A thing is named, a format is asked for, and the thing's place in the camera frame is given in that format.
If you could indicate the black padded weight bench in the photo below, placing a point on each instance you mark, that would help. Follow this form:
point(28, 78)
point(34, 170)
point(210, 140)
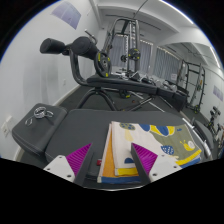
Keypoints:
point(83, 130)

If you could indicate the black squat rack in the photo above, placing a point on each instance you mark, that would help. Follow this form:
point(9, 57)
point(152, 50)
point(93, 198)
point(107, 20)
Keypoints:
point(199, 83)

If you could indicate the white wall socket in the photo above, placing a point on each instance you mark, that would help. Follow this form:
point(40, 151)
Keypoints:
point(6, 128)

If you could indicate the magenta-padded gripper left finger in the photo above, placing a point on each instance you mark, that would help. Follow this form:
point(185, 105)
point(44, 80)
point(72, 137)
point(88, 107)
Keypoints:
point(78, 159)

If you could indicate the small purple wall poster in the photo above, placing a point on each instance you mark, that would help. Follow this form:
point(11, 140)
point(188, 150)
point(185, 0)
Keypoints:
point(217, 93)

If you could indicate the long ceiling light strip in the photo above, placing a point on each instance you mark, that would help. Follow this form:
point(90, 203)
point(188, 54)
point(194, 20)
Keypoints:
point(176, 10)
point(215, 56)

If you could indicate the black roller-pad extension bench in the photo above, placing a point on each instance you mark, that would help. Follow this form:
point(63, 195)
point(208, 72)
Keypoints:
point(116, 81)

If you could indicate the row of dumbbells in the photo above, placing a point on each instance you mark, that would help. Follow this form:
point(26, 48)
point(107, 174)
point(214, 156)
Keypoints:
point(153, 81)

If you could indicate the black dumbbell stand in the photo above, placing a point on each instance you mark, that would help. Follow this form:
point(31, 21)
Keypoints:
point(215, 121)

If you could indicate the grey window curtain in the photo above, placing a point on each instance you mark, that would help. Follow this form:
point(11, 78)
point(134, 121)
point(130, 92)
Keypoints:
point(146, 56)
point(166, 65)

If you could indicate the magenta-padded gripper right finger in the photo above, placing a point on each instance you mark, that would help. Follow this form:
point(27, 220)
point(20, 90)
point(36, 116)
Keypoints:
point(146, 158)

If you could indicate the black yellow weight plate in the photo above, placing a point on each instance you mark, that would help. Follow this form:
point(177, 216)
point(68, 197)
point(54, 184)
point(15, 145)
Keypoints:
point(101, 65)
point(134, 54)

